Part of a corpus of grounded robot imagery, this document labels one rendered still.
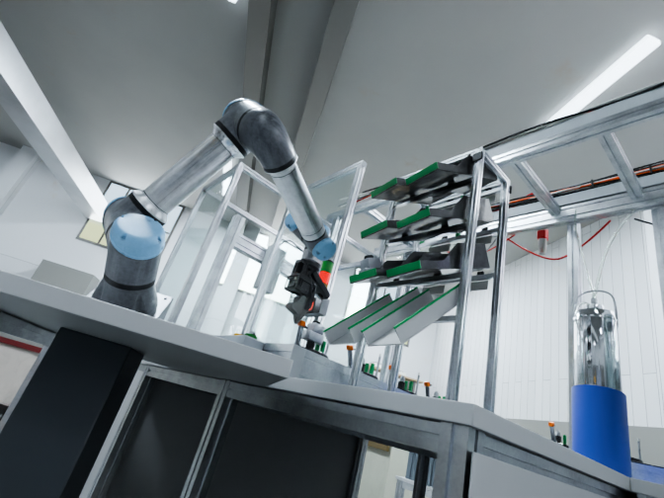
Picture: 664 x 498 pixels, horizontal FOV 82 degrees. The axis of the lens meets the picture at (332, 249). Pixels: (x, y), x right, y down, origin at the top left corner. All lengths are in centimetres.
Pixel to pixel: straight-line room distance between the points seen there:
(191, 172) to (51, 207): 840
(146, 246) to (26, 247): 827
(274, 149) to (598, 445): 132
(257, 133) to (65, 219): 835
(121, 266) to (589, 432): 146
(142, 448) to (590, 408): 167
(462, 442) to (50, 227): 895
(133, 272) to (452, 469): 76
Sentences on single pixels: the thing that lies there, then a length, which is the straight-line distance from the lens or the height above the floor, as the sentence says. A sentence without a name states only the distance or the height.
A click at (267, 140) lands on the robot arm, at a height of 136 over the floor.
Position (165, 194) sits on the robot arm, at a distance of 109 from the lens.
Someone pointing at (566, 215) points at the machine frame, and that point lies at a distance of 229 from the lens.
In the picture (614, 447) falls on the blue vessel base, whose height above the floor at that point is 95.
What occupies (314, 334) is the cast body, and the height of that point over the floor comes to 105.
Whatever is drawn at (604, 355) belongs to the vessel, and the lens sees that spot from 165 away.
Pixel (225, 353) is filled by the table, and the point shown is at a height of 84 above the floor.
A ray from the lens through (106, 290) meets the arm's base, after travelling 105.
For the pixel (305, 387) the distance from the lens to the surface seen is 86.
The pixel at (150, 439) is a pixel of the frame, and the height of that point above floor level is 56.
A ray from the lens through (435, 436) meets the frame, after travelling 66.
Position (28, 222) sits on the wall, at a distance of 942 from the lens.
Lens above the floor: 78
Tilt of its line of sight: 25 degrees up
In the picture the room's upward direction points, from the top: 16 degrees clockwise
